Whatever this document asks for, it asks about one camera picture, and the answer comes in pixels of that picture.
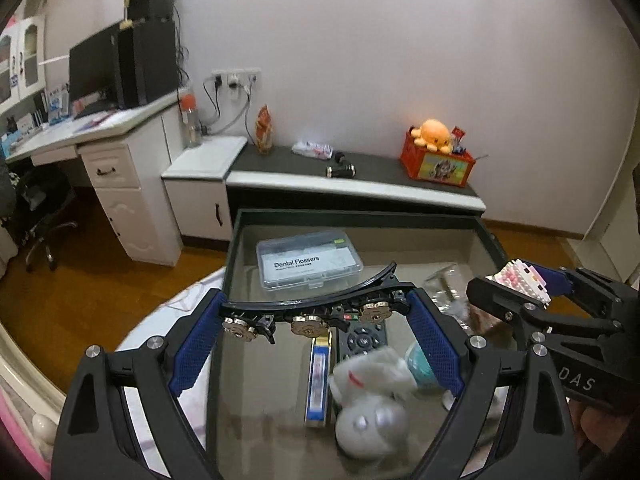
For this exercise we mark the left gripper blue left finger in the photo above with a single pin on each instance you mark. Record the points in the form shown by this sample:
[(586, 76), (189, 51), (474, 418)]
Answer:
[(96, 437)]

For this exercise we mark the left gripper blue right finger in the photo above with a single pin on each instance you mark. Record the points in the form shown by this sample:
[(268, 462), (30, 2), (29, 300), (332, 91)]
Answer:
[(535, 439)]

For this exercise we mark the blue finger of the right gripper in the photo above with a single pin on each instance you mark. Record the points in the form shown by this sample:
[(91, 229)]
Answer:
[(557, 283), (514, 308)]

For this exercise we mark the pink white block kitty figure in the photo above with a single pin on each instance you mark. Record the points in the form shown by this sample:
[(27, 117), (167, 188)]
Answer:
[(524, 278)]

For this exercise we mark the clear glass perfume bottle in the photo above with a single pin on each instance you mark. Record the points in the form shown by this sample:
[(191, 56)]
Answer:
[(446, 287)]

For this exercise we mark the teal ball clear dome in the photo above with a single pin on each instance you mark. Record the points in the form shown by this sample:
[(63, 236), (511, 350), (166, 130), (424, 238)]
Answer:
[(421, 370)]

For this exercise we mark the blue rectangular tin box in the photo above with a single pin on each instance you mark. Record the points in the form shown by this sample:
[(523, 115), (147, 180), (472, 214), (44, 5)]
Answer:
[(318, 397)]

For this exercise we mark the clear dental flosser box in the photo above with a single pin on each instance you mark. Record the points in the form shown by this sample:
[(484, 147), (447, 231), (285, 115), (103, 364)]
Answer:
[(307, 260)]

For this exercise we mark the black hair clip with flowers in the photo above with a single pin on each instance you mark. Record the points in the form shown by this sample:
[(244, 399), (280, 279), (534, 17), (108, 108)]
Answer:
[(309, 317)]

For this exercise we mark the black tv remote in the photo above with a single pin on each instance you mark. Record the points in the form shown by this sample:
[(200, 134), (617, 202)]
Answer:
[(365, 312)]

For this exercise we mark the white astronaut figure lamp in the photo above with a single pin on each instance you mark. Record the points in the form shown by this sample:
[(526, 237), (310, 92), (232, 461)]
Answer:
[(372, 422)]

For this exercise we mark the person right hand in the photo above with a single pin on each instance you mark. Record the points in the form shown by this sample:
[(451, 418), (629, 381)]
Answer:
[(615, 436)]

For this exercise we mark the round table striped cloth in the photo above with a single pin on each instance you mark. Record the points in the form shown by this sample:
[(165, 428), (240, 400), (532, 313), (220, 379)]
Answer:
[(172, 350)]

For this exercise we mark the black white tv cabinet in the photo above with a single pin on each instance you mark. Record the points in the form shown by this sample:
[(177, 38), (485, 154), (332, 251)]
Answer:
[(208, 185)]

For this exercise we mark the red cartoon storage crate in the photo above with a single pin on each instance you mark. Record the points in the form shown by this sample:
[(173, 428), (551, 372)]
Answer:
[(421, 164)]

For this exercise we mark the orange octopus plush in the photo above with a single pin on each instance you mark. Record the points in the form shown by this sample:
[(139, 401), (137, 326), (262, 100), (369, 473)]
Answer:
[(432, 135)]

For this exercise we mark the white computer desk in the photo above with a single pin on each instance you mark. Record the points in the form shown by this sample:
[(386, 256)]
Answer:
[(124, 154)]

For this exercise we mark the pink blanket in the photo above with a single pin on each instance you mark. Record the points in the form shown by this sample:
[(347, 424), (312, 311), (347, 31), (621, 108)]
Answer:
[(33, 433)]

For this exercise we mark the orange lid bottle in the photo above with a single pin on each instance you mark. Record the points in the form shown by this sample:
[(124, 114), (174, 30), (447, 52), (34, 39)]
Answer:
[(192, 126)]

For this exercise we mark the black office chair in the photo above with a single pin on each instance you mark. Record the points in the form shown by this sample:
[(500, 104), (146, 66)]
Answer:
[(35, 202)]

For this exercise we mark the orange snack bag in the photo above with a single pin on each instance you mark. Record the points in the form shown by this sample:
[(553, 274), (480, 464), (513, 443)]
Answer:
[(263, 130)]

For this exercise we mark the tissue packet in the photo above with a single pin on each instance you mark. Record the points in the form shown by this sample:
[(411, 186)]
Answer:
[(313, 150)]

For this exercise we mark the black computer tower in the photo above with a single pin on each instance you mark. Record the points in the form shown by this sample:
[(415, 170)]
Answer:
[(145, 63)]

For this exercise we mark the black computer monitor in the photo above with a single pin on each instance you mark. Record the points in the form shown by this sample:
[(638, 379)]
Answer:
[(92, 73)]

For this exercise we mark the white glass door cabinet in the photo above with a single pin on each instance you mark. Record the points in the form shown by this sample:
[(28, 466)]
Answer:
[(22, 53)]

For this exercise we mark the black speaker box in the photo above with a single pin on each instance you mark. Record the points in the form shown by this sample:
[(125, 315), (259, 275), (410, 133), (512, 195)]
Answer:
[(150, 10)]

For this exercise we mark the white wall power strip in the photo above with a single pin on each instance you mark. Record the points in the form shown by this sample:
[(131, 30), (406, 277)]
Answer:
[(241, 76)]

